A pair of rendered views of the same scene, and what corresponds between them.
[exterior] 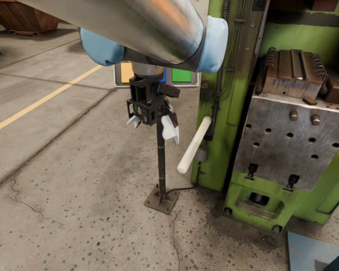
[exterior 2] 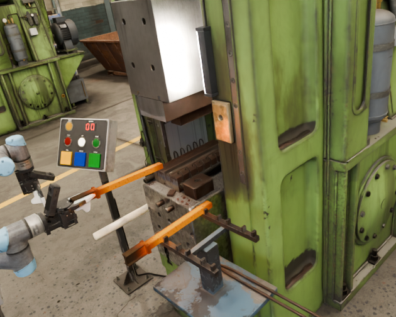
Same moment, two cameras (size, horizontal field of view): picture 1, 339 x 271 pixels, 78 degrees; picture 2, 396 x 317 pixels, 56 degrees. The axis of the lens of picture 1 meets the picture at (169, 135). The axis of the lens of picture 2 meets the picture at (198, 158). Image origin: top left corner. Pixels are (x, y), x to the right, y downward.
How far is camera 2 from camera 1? 159 cm
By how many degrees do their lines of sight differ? 27
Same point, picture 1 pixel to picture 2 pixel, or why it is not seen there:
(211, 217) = (164, 308)
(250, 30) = (158, 129)
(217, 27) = not seen: outside the picture
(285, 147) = not seen: hidden behind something
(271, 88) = (158, 178)
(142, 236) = (93, 306)
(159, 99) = (30, 181)
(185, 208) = (146, 294)
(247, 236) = not seen: outside the picture
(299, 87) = (169, 180)
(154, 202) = (122, 280)
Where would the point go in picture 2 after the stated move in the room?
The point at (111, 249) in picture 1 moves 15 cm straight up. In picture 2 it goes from (64, 308) to (57, 292)
